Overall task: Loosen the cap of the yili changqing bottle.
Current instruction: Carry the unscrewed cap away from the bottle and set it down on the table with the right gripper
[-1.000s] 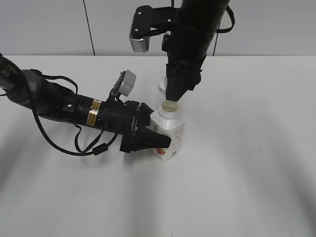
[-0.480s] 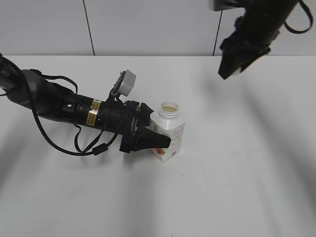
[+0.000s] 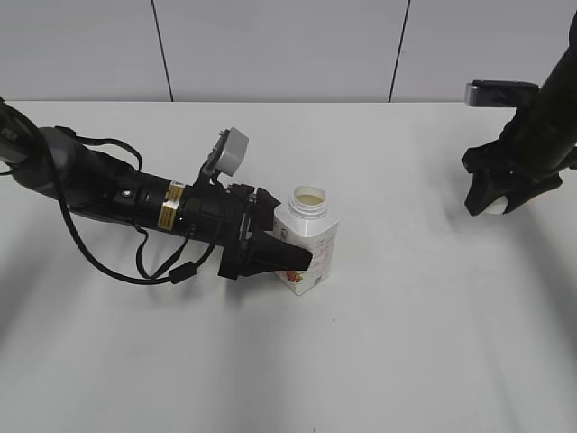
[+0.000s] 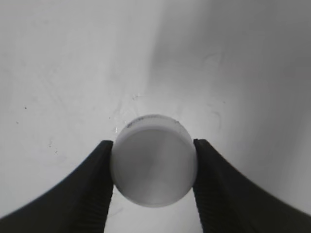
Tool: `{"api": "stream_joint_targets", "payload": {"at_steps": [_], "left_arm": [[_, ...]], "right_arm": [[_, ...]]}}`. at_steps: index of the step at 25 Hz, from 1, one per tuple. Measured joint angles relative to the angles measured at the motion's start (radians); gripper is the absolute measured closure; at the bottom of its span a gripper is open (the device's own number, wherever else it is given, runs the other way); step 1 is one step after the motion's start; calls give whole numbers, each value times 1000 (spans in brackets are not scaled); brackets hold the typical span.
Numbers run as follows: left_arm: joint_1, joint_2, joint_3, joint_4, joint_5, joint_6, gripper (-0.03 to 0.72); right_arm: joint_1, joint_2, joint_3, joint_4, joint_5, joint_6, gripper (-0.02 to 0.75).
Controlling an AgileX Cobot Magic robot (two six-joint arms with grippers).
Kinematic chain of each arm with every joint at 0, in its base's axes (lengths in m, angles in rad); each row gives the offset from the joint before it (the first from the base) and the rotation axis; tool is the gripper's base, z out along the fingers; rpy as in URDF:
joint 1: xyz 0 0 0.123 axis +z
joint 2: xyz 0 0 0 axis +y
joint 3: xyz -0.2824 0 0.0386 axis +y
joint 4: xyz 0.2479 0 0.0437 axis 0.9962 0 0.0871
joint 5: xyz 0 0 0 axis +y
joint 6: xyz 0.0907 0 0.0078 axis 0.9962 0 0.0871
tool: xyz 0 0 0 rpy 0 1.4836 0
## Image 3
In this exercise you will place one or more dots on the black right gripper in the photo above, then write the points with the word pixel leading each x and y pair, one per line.
pixel 519 170

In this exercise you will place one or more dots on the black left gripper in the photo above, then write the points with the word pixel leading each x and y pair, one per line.
pixel 237 218

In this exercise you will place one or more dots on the white ribbed bottle cap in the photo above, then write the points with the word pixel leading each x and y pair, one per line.
pixel 497 207

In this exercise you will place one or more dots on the white yogurt bottle strawberry label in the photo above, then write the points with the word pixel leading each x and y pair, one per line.
pixel 307 221

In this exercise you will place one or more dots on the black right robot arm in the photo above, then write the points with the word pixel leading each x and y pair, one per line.
pixel 552 111

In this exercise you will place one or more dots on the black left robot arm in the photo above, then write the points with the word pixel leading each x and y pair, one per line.
pixel 58 163

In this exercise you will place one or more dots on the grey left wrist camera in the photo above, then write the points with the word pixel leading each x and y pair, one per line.
pixel 228 153

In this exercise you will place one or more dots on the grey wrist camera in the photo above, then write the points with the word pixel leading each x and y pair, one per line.
pixel 228 153
pixel 497 93

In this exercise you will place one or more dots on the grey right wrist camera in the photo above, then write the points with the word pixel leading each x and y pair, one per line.
pixel 497 93

